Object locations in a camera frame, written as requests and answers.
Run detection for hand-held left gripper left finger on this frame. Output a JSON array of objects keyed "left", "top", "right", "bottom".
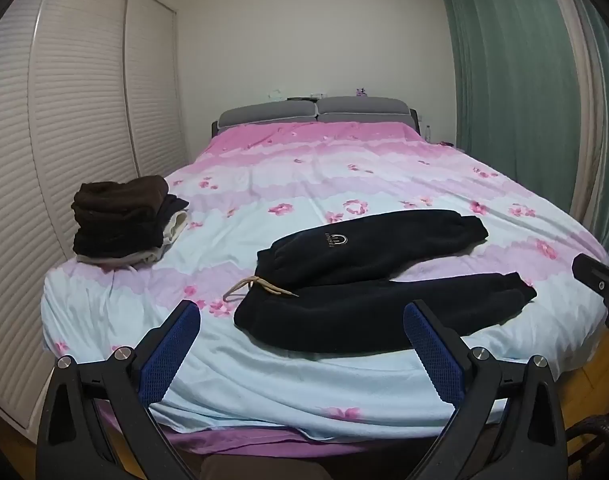
[{"left": 37, "top": 301, "right": 201, "bottom": 480}]

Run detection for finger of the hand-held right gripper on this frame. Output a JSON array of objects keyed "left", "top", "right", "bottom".
[{"left": 572, "top": 253, "right": 609, "bottom": 306}]

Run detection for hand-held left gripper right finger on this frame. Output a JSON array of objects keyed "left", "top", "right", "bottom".
[{"left": 403, "top": 300, "right": 568, "bottom": 480}]

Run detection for black pants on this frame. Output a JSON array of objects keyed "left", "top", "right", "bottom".
[{"left": 222, "top": 209, "right": 538, "bottom": 353}]

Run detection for beige curtain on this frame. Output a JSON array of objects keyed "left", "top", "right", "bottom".
[{"left": 539, "top": 0, "right": 609, "bottom": 241}]

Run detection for purple bed skirt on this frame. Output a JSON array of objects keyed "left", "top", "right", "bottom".
[{"left": 97, "top": 400, "right": 510, "bottom": 461}]

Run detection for dark navy folded garment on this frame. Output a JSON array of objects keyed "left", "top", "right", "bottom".
[{"left": 159, "top": 195, "right": 190, "bottom": 221}]

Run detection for brown folded garment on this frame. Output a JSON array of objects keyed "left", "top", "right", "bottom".
[{"left": 72, "top": 175, "right": 170, "bottom": 257}]

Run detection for bed with pink floral sheet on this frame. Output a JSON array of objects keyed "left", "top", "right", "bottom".
[{"left": 42, "top": 121, "right": 609, "bottom": 436}]

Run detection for grey headboard cushion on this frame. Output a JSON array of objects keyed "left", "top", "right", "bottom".
[
  {"left": 317, "top": 96, "right": 419, "bottom": 124},
  {"left": 218, "top": 101, "right": 319, "bottom": 128}
]

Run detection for white louvred wardrobe doors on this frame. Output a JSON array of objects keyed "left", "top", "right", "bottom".
[{"left": 0, "top": 0, "right": 192, "bottom": 431}]

